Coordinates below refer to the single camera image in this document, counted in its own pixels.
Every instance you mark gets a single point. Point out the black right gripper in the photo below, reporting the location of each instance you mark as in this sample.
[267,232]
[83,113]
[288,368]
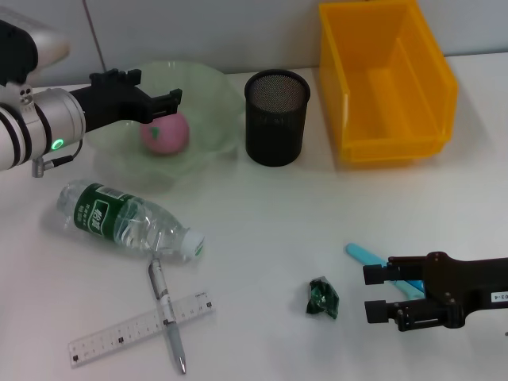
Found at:
[468,282]

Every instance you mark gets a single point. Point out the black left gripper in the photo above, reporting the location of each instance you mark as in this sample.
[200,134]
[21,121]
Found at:
[115,105]

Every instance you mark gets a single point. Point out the pink peach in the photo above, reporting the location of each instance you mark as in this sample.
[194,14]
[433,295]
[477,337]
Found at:
[170,135]

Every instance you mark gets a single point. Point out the green plastic wrapper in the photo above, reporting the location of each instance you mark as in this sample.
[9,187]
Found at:
[322,299]

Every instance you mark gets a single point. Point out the clear green-label water bottle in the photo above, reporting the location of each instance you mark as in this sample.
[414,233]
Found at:
[99,214]

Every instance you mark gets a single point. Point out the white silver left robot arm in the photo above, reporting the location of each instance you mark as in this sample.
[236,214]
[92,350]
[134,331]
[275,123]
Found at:
[47,119]

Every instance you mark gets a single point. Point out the blue scissors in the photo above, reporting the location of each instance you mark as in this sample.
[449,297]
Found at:
[357,252]

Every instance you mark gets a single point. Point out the translucent green fruit plate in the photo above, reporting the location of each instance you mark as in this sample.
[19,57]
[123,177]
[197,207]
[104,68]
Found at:
[210,99]

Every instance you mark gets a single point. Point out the black mesh pen holder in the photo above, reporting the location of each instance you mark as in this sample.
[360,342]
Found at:
[274,131]

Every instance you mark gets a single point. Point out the grey white pen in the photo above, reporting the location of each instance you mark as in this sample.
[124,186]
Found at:
[162,293]

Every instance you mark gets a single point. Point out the clear plastic ruler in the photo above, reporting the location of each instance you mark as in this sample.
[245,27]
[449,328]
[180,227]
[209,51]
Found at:
[103,343]

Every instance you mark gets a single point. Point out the yellow plastic bin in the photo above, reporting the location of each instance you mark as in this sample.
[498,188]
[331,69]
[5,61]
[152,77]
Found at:
[389,99]

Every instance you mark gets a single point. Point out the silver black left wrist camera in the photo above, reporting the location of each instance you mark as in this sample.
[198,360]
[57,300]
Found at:
[47,43]

